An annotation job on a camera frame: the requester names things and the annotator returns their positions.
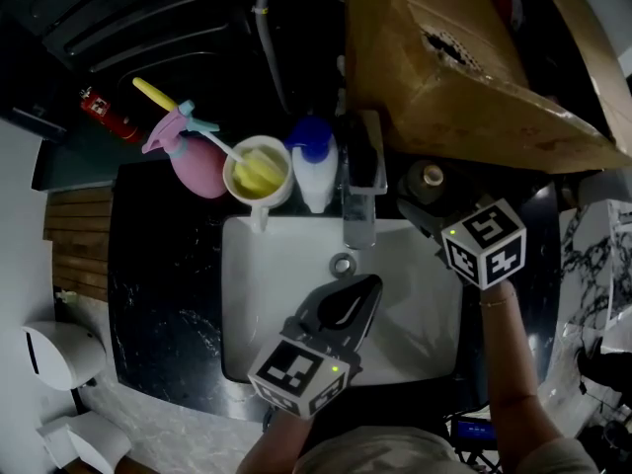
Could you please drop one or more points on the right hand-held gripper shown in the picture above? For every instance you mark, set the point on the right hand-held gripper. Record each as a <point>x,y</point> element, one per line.
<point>486,245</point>

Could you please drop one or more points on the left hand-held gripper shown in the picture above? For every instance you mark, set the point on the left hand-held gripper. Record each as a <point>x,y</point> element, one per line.
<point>296,368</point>

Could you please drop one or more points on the frosted bottle with gold cap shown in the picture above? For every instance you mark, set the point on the frosted bottle with gold cap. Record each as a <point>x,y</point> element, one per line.
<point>425,181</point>

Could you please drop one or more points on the person's left forearm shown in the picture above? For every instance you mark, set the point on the person's left forearm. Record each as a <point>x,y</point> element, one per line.
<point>276,442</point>

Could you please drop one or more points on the person's right forearm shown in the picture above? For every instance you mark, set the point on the person's right forearm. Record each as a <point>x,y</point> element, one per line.
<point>513,363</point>

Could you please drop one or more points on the white sink basin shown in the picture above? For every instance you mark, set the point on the white sink basin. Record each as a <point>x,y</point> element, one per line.
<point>276,304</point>

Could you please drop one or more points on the white bottle blue cap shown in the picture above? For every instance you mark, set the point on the white bottle blue cap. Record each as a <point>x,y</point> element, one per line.
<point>316,176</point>

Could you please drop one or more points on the black marble vanity counter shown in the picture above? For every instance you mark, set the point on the black marble vanity counter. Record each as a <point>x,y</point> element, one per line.
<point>163,289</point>

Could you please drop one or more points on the pink spray bottle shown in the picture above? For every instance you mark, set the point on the pink spray bottle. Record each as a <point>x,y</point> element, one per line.
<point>197,166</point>

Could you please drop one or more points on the chrome faucet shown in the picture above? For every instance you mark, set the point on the chrome faucet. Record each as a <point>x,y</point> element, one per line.
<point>360,190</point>

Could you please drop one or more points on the brown cardboard box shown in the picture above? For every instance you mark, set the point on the brown cardboard box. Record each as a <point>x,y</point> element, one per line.
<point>444,77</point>

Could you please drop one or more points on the white cup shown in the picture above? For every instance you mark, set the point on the white cup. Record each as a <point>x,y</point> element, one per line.
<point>257,193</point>

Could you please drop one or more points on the person's light shirt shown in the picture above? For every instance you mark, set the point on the person's light shirt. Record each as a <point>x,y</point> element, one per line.
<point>395,452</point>

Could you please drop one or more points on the black device with blue screen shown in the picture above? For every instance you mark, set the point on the black device with blue screen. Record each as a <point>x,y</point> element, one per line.
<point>473,430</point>

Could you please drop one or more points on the white marble cabinet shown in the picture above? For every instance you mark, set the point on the white marble cabinet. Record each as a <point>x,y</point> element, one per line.
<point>597,255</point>

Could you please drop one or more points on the wooden step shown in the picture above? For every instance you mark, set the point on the wooden step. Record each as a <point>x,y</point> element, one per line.
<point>79,245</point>

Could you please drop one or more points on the yellow sponge brush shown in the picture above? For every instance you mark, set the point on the yellow sponge brush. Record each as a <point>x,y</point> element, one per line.
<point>155,94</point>

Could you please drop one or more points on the white appliance with black stripe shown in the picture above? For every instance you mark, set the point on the white appliance with black stripe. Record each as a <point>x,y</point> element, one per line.
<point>64,356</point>

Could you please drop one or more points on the white plastic container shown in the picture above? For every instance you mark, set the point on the white plastic container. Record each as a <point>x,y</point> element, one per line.
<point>89,442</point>

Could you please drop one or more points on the red fire extinguisher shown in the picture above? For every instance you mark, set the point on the red fire extinguisher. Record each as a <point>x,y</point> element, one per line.
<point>111,114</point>

